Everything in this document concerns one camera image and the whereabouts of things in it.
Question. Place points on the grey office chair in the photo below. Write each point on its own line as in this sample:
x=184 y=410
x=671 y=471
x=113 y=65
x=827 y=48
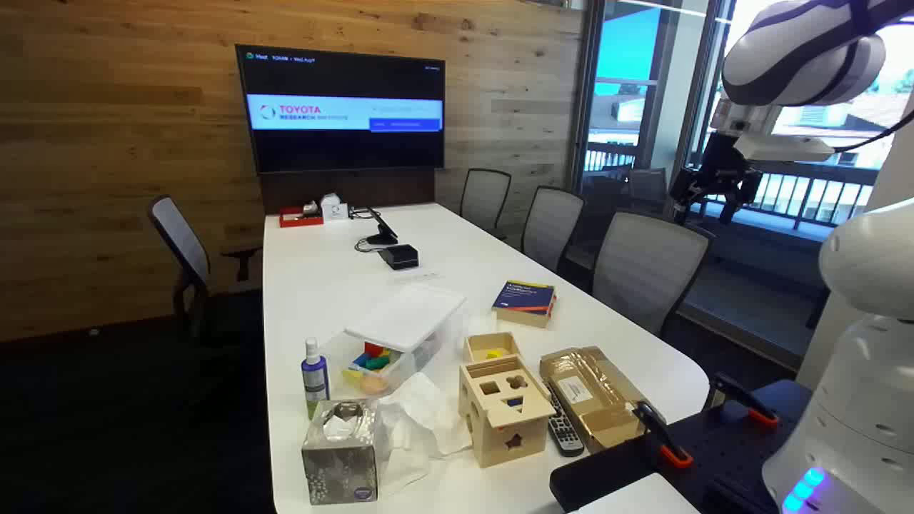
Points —
x=550 y=225
x=647 y=265
x=193 y=295
x=483 y=197

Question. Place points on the white container lid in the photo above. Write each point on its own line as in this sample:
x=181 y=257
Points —
x=407 y=317

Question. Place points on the hand sanitizer bottle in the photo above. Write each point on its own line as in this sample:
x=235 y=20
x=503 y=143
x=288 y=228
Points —
x=314 y=374

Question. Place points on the flat cardboard box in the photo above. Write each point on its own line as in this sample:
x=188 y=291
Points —
x=595 y=395

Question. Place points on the blue and orange book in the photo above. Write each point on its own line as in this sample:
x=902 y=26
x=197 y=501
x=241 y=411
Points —
x=524 y=304

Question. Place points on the wooden shape sorter box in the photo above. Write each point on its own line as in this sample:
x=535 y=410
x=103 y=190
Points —
x=505 y=410

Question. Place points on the small open wooden box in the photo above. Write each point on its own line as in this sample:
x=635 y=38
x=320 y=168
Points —
x=488 y=345

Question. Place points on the grey office chair near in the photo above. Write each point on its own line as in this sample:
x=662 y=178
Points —
x=647 y=265

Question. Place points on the white crumpled tissue paper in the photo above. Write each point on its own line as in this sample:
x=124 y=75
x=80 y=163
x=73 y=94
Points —
x=424 y=424

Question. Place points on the grey office chair left side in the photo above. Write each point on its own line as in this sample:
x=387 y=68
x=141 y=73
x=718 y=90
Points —
x=193 y=295

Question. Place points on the wall mounted television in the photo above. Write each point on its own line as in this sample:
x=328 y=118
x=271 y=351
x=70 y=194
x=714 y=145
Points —
x=341 y=113

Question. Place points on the small black box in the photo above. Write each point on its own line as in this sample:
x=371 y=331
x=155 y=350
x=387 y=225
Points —
x=400 y=257

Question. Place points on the black tablet stand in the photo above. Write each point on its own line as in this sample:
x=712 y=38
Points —
x=380 y=238

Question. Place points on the black remote control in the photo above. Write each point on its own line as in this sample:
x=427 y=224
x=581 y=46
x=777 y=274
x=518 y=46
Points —
x=563 y=434

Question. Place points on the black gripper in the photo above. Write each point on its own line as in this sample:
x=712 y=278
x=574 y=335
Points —
x=720 y=171

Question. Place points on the grey office chair middle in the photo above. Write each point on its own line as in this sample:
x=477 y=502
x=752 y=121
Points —
x=550 y=225

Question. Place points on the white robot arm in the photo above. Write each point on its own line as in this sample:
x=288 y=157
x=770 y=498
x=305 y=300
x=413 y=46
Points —
x=852 y=450

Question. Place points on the grey office chair far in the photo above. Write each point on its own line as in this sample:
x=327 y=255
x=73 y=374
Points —
x=483 y=197

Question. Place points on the clear plastic container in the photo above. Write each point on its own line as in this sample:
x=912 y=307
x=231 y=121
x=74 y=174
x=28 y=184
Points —
x=378 y=368

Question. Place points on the grey tissue box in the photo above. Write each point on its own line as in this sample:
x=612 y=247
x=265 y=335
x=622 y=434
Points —
x=341 y=451

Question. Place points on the red box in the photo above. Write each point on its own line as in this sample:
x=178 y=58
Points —
x=301 y=214

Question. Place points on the black clamp orange tip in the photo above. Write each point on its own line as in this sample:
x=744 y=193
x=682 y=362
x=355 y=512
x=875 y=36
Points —
x=674 y=454

